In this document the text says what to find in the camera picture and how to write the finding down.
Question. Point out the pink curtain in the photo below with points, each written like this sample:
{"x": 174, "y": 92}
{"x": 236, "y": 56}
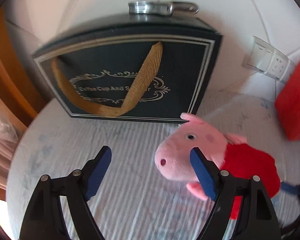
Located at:
{"x": 9, "y": 139}

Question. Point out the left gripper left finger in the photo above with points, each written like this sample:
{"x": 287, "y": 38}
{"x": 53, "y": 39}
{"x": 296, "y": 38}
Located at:
{"x": 44, "y": 217}

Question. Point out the white wall socket panel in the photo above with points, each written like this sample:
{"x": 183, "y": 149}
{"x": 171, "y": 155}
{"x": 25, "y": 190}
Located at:
{"x": 267, "y": 60}

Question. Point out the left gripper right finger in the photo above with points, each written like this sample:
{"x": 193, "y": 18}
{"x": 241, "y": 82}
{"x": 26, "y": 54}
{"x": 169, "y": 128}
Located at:
{"x": 242, "y": 190}

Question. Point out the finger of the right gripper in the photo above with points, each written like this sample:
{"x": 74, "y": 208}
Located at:
{"x": 290, "y": 189}

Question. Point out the red plastic suitcase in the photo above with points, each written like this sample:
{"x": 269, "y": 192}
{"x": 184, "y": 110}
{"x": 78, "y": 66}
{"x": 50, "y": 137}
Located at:
{"x": 287, "y": 106}

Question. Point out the blue striped bed sheet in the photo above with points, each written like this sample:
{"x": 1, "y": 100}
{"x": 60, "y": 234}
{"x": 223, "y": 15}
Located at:
{"x": 134, "y": 200}

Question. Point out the red dress pig plush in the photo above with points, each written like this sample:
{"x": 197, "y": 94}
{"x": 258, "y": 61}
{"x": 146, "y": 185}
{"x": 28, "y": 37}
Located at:
{"x": 215, "y": 154}

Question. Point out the metal flask on bag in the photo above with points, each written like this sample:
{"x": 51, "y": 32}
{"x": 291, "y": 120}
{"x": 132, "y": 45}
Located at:
{"x": 164, "y": 8}

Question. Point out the dark gift bag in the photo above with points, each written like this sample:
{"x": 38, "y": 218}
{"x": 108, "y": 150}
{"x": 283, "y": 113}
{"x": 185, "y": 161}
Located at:
{"x": 144, "y": 67}

